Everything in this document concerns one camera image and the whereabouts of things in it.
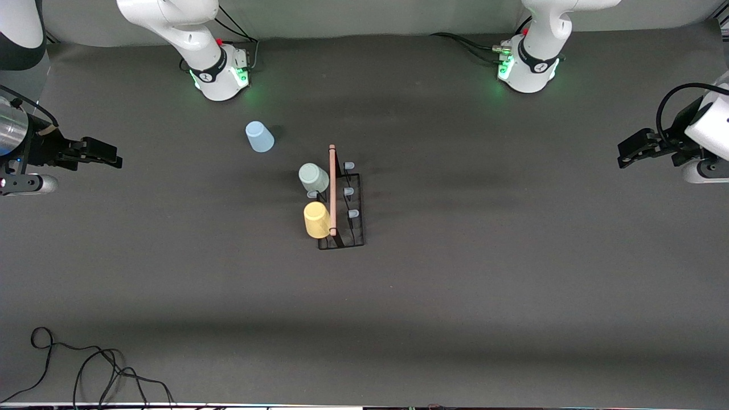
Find mint green plastic cup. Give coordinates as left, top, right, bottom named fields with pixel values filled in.
left=298, top=163, right=330, bottom=195

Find yellow plastic cup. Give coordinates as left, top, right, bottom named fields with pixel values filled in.
left=303, top=201, right=333, bottom=240

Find black wire cup holder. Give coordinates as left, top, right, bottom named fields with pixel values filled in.
left=308, top=144, right=366, bottom=251

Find light blue plastic cup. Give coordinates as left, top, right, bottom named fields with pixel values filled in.
left=245, top=121, right=275, bottom=153

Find loose thin black cable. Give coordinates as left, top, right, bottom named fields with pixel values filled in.
left=0, top=326, right=175, bottom=410

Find black right arm base cables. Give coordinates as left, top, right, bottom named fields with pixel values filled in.
left=179, top=5, right=260, bottom=73

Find black arm base cables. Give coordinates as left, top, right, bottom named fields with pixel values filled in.
left=430, top=32, right=511, bottom=64
left=179, top=5, right=260, bottom=73

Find black left arm base cables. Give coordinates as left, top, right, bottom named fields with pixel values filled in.
left=430, top=32, right=511, bottom=64

